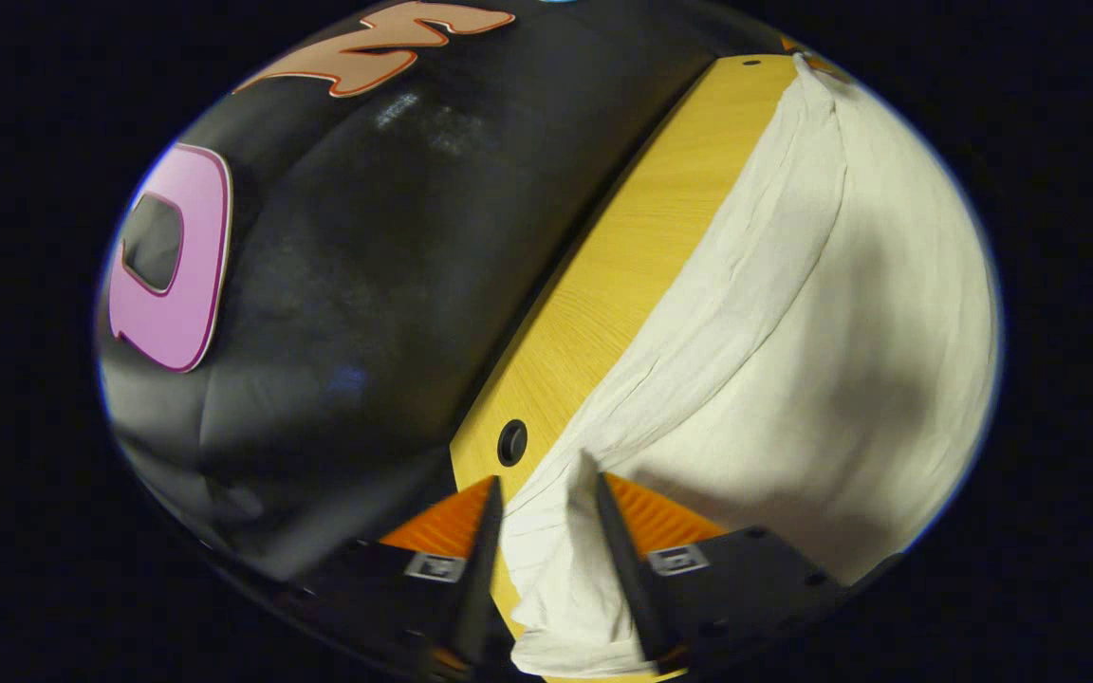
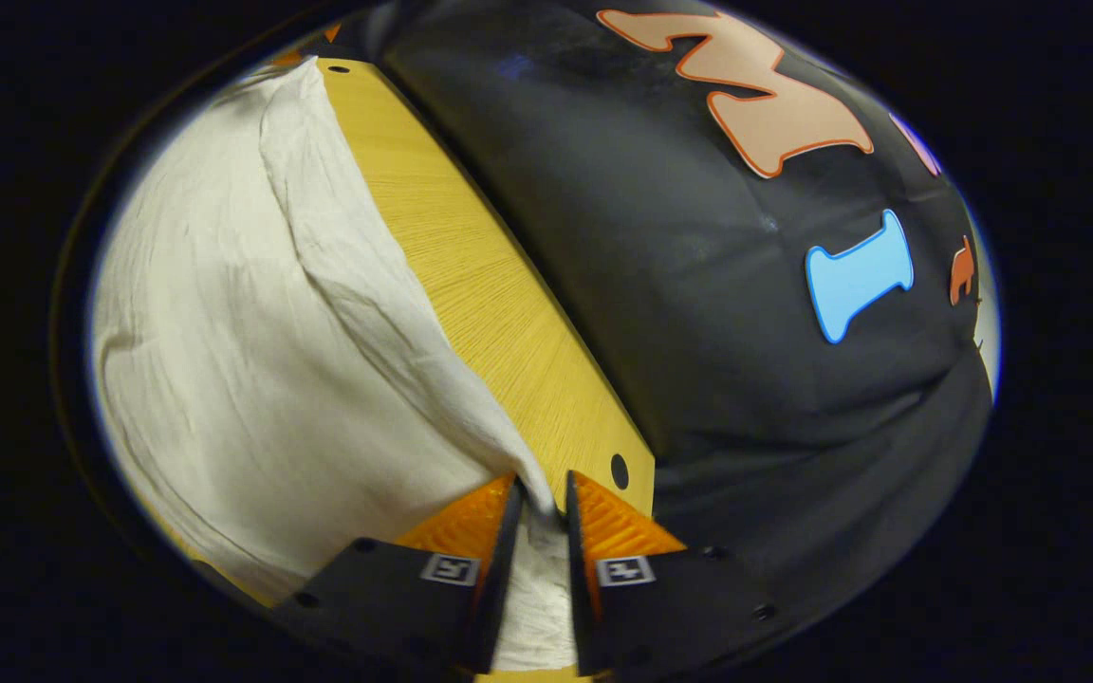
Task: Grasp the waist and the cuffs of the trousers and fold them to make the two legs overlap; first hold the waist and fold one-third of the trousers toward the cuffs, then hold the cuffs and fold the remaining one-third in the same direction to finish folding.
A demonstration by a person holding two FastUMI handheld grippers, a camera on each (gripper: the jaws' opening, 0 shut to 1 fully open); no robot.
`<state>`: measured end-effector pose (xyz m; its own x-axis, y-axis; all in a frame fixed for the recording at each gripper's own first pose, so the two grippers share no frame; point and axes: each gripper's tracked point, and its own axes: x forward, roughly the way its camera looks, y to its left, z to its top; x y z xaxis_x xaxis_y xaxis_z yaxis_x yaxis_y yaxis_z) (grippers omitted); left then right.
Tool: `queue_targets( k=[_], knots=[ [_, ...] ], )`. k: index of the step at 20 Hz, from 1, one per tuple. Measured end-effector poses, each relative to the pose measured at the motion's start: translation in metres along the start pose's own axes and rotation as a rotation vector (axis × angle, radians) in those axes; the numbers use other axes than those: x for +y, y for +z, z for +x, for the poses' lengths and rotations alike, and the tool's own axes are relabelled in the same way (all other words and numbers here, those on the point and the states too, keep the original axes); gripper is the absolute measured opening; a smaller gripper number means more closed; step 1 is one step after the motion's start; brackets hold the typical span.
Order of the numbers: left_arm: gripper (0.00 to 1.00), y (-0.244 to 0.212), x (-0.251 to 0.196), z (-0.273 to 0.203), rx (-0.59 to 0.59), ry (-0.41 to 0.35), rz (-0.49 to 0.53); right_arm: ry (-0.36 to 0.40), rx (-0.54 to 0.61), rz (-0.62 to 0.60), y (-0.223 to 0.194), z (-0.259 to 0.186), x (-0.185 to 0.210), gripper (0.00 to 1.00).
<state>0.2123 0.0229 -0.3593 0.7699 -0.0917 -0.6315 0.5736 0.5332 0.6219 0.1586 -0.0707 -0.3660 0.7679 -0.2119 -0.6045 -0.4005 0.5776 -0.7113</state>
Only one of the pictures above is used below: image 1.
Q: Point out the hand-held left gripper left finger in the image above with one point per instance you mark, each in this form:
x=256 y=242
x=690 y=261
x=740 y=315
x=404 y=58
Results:
x=480 y=588

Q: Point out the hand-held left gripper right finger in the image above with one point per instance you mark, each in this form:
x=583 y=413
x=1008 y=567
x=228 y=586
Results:
x=637 y=588

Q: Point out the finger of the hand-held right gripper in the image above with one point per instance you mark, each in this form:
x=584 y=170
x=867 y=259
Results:
x=814 y=63

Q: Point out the white jeans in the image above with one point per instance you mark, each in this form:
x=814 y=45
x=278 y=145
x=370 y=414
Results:
x=841 y=332

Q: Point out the black backdrop cloth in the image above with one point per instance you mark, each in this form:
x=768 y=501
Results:
x=366 y=237

